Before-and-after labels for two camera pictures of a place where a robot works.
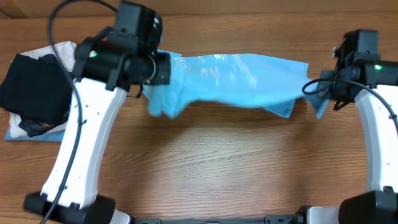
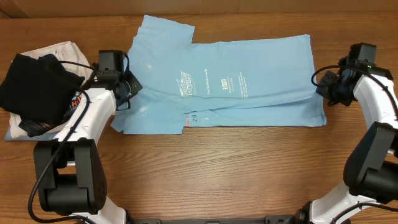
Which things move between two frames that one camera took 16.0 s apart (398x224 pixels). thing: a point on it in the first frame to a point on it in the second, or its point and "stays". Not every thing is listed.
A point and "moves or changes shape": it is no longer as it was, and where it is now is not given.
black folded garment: x=38 y=91 stays
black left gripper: x=163 y=74 to x=135 y=86
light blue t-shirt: x=270 y=83 moves or changes shape
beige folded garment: x=66 y=51 stays
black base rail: x=268 y=219 stays
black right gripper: x=328 y=95 stays
